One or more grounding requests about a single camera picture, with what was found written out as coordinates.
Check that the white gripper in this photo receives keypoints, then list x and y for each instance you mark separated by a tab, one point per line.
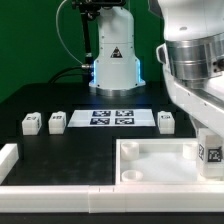
200	105

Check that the white sheet with markers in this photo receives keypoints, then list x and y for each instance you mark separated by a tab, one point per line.
112	118

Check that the white fence wall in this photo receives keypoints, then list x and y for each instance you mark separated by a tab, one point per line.
108	199
8	157

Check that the white front fence wall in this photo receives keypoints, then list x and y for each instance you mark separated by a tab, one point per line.
108	199

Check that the white square tabletop part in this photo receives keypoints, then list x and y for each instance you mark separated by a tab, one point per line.
165	161

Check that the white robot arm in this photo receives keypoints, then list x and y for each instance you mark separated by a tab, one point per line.
192	56

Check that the white left fence wall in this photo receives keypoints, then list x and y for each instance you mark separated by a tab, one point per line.
8	157

